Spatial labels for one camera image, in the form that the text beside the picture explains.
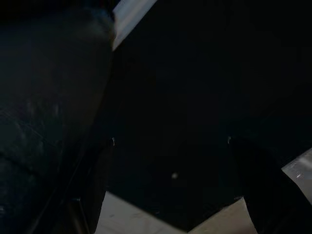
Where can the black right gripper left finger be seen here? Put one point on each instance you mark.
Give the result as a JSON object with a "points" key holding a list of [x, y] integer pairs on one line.
{"points": [[92, 185]]}

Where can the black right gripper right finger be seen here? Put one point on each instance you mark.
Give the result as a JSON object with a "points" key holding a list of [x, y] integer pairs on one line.
{"points": [[268, 195]]}

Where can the clear plastic wrapper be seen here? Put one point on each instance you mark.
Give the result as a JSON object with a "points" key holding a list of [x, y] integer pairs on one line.
{"points": [[301, 170]]}

